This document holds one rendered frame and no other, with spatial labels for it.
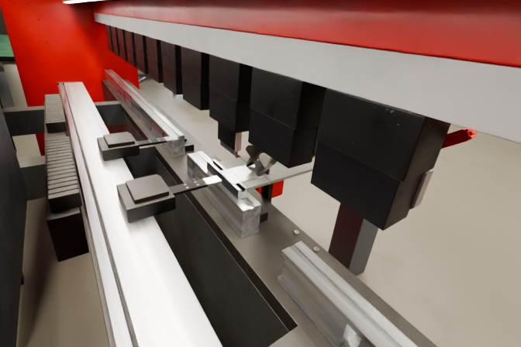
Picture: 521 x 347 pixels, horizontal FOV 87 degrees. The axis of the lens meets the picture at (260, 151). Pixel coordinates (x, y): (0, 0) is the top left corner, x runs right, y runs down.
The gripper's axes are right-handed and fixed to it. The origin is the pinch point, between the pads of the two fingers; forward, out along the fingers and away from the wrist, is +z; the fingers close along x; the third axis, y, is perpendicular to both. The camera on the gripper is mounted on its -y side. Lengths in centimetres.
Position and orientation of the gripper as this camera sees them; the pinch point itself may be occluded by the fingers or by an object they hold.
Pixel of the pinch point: (255, 168)
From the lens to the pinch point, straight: 86.8
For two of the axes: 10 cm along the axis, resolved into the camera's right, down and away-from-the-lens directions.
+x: 5.4, 3.9, -7.4
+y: -5.8, -4.7, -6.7
